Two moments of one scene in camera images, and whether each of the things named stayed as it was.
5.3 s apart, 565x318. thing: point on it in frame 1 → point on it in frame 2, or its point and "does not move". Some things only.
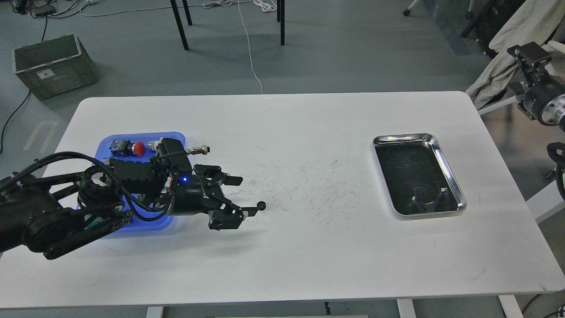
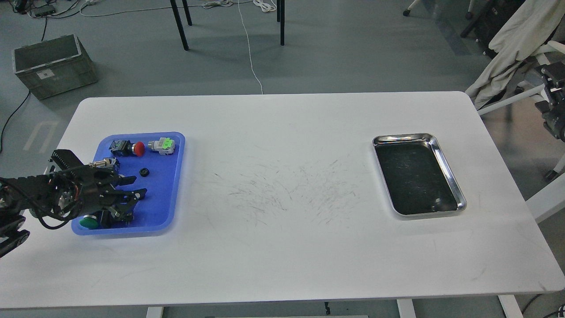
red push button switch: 126,148 does not move
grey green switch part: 156,145 does not move
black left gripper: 188,197 → 88,191
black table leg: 180,24 does not move
